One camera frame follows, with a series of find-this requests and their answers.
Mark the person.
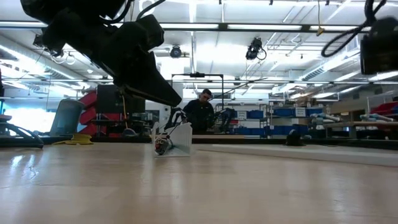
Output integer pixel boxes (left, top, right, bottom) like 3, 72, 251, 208
182, 88, 216, 135

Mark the black monitor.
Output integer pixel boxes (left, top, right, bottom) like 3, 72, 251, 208
96, 84, 146, 114

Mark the white slotted cable raceway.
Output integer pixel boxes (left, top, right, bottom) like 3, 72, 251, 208
150, 121, 193, 158

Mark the red zigzag panel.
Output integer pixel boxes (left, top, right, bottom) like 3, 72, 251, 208
78, 90, 124, 138

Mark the red storage bin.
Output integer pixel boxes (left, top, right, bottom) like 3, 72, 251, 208
369, 101, 398, 116

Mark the white raceway cover strip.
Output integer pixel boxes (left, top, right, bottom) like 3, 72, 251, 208
194, 143, 398, 168

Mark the black looped cable bundle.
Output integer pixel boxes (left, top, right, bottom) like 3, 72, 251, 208
0, 114, 45, 149

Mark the wooden workbench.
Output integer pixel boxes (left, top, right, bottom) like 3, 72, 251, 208
323, 120, 398, 139

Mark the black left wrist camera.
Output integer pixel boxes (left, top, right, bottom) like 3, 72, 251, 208
136, 14, 165, 52

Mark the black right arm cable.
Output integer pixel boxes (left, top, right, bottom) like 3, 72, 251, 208
320, 0, 388, 58

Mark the black ceiling-mounted device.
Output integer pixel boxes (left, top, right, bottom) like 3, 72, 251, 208
32, 33, 65, 58

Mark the black aluminium frame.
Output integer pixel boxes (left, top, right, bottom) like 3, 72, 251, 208
43, 136, 398, 151

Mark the tall black station frame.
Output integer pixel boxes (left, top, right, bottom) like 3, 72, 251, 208
169, 72, 225, 128

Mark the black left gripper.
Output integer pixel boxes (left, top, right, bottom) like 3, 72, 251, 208
42, 21, 183, 108

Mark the hanging yellow-tipped cord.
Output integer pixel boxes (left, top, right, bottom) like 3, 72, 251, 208
316, 0, 326, 37

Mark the black overhead camera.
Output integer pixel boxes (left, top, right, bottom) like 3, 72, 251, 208
245, 37, 267, 61

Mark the black ceiling camera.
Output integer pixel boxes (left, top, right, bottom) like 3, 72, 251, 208
170, 45, 183, 59

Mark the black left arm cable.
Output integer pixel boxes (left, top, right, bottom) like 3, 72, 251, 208
102, 0, 167, 26

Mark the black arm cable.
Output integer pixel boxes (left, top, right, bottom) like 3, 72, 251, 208
320, 0, 388, 58
102, 0, 167, 26

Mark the grey foam roll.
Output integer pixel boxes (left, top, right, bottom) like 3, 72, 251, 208
359, 113, 390, 123
310, 112, 342, 124

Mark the yellow wire spool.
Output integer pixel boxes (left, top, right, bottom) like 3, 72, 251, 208
52, 133, 95, 146

